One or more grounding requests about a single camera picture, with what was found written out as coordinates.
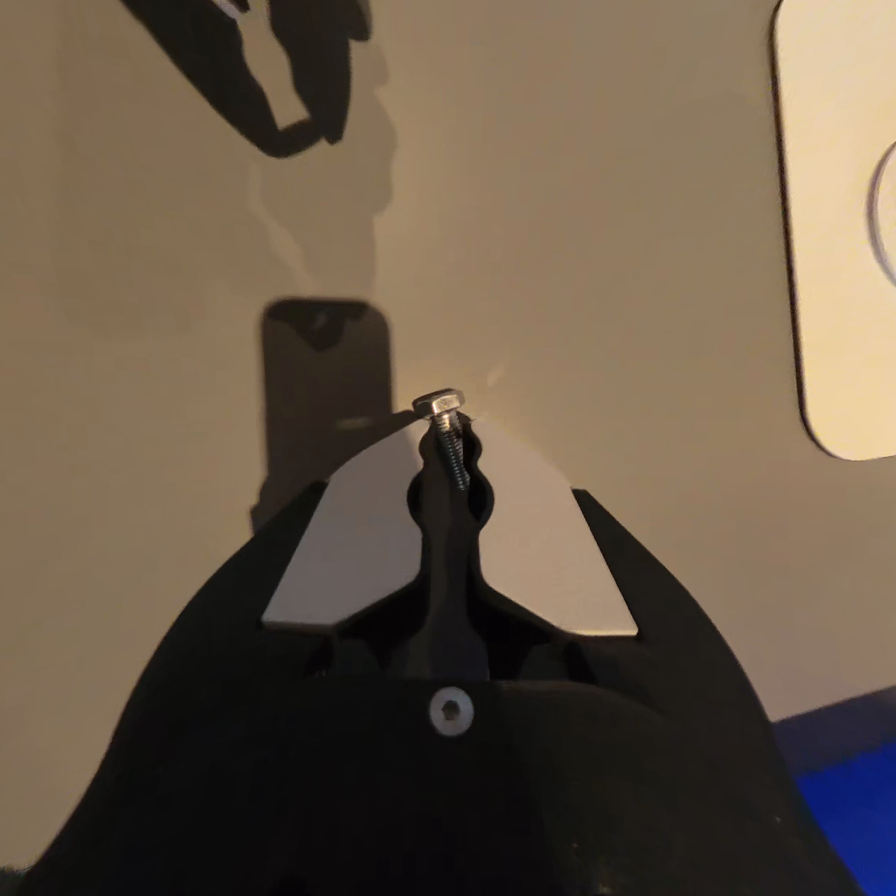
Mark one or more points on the steel hex bolt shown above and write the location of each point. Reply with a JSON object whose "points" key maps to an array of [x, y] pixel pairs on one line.
{"points": [[437, 404]]}

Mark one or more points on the white metal sheet stand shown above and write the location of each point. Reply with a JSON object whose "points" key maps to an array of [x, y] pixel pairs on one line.
{"points": [[826, 210]]}

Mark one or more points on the blue plastic bin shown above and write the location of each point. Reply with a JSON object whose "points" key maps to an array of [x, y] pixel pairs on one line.
{"points": [[854, 805]]}

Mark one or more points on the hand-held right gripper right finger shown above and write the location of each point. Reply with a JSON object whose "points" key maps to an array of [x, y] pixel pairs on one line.
{"points": [[553, 560]]}

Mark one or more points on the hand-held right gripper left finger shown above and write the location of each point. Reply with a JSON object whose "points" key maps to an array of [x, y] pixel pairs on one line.
{"points": [[350, 546]]}

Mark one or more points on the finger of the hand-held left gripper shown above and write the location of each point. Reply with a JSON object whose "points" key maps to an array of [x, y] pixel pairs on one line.
{"points": [[203, 56], [322, 56]]}

